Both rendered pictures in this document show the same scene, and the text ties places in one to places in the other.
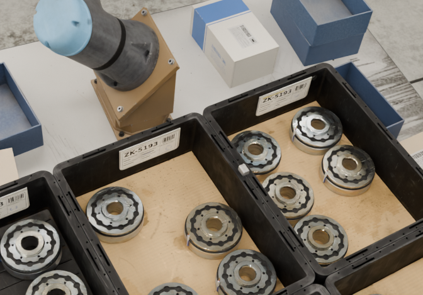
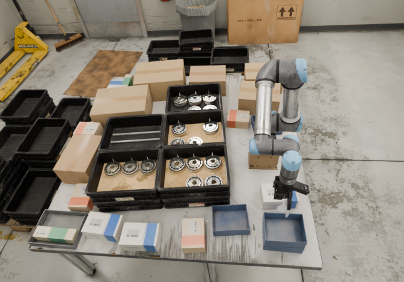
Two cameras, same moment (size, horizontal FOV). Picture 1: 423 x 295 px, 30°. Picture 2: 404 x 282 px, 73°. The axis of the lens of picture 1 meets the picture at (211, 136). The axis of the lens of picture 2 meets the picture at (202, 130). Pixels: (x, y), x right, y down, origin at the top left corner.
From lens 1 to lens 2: 178 cm
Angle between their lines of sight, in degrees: 73
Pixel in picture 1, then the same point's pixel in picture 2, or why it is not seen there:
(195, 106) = (255, 177)
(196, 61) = not seen: hidden behind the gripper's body
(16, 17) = (389, 211)
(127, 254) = (199, 128)
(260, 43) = (267, 196)
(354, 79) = (244, 231)
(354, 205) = (183, 182)
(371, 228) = (174, 183)
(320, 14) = (280, 231)
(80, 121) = not seen: hidden behind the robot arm
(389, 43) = not seen: outside the picture
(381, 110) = (225, 232)
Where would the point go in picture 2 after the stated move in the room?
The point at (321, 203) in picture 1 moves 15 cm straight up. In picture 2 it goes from (189, 174) to (186, 159)
